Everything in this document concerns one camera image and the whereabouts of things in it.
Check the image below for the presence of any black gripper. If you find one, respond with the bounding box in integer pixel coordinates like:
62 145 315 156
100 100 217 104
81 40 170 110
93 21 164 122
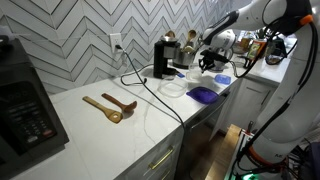
198 49 231 73

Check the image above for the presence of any orange cable clip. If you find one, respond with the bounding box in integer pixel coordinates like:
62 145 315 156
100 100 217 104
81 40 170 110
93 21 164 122
299 14 315 27

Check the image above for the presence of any tall wooden spoon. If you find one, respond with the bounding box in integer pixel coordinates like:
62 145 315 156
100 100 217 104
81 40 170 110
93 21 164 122
184 29 198 51

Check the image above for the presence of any dark wooden spoon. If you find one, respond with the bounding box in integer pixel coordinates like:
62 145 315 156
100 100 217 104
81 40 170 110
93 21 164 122
101 92 138 113

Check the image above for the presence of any steel utensil holder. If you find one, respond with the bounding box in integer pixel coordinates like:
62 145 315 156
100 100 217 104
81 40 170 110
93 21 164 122
173 47 198 70

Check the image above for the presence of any large clear plastic lunchbox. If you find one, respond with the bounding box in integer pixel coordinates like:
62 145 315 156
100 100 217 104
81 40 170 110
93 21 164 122
157 77 188 99

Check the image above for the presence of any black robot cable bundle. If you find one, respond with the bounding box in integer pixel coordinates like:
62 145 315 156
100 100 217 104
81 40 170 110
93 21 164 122
229 13 318 174

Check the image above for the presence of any small clear plastic lunchbox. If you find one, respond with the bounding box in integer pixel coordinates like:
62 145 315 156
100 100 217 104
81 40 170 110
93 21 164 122
185 63 204 82

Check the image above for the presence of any light wooden slotted spatula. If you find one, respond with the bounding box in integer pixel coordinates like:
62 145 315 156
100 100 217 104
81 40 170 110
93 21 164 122
82 95 124 124

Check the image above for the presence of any black dishwasher front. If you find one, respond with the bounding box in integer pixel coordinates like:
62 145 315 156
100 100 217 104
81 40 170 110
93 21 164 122
174 89 231 180

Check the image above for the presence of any spice bottle with colourful label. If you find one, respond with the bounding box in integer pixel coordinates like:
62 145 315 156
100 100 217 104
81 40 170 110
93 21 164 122
248 39 268 61

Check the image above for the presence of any black coffee maker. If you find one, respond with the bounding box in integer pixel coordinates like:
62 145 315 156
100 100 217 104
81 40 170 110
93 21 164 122
153 35 182 80

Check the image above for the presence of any purple plastic lid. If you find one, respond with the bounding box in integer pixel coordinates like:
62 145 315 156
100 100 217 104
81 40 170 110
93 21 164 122
185 86 220 105

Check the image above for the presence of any short wooden spoon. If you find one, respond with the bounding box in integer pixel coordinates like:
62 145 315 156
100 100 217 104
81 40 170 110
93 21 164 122
164 30 177 39

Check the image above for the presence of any dark glass bowl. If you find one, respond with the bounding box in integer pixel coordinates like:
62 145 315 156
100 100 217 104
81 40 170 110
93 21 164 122
265 54 285 66

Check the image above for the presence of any black power cable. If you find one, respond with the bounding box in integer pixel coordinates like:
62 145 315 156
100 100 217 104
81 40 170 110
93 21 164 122
114 44 186 131

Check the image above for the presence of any white wall outlet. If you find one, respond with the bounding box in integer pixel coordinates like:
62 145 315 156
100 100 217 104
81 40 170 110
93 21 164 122
109 32 124 54

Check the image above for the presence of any black microwave oven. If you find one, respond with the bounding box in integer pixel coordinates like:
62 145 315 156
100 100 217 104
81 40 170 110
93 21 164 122
0 38 70 179

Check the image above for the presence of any white base cabinet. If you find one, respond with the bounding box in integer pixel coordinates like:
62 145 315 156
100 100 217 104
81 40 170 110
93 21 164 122
209 77 279 141

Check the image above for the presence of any black small stand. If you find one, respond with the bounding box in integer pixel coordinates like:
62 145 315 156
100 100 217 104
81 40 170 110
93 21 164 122
238 54 255 69

